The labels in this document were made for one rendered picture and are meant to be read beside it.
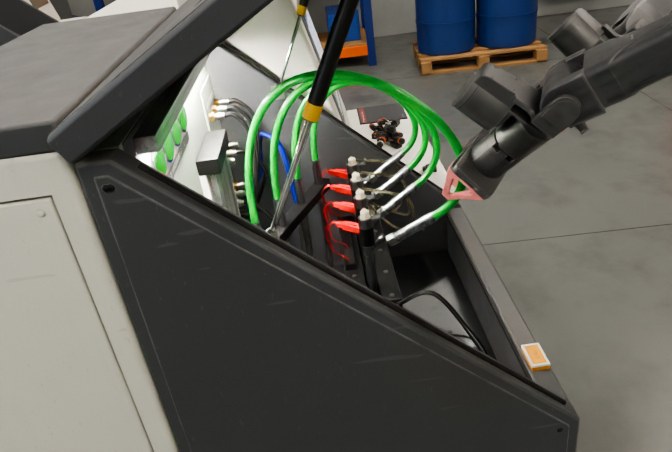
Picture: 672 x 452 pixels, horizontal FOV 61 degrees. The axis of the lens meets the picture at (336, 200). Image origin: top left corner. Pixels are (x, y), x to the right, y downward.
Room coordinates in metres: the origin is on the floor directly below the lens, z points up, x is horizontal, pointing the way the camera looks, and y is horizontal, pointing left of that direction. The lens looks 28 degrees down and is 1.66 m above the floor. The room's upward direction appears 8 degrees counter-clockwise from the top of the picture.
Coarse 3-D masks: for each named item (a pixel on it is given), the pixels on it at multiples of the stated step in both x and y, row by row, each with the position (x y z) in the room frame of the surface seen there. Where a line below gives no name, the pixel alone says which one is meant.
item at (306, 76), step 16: (288, 80) 0.86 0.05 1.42; (304, 80) 0.85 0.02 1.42; (352, 80) 0.82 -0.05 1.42; (368, 80) 0.81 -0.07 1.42; (272, 96) 0.87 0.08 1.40; (400, 96) 0.80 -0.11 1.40; (256, 112) 0.89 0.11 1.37; (432, 112) 0.78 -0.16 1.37; (256, 128) 0.89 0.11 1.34; (448, 128) 0.77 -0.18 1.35; (448, 208) 0.77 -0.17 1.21; (256, 224) 0.90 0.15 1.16
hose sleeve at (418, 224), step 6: (426, 216) 0.79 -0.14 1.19; (432, 216) 0.78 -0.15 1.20; (414, 222) 0.80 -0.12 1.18; (420, 222) 0.79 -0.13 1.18; (426, 222) 0.78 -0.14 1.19; (432, 222) 0.78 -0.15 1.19; (402, 228) 0.81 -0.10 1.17; (408, 228) 0.80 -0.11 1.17; (414, 228) 0.79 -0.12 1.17; (420, 228) 0.79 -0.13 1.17; (396, 234) 0.81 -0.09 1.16; (402, 234) 0.80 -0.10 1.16; (408, 234) 0.80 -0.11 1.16
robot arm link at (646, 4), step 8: (640, 0) 0.96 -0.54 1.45; (648, 0) 0.95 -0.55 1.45; (656, 0) 0.96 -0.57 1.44; (664, 0) 0.97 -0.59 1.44; (632, 8) 0.95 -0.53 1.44; (640, 8) 0.94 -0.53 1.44; (648, 8) 0.94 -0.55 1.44; (656, 8) 0.94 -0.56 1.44; (664, 8) 0.96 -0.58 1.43; (624, 16) 0.95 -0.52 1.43; (632, 16) 0.92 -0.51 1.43; (640, 16) 0.92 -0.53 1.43; (648, 16) 0.92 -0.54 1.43; (656, 16) 0.93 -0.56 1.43; (616, 24) 0.97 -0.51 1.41; (624, 24) 0.91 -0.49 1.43; (616, 32) 0.92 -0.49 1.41; (624, 32) 0.90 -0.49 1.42
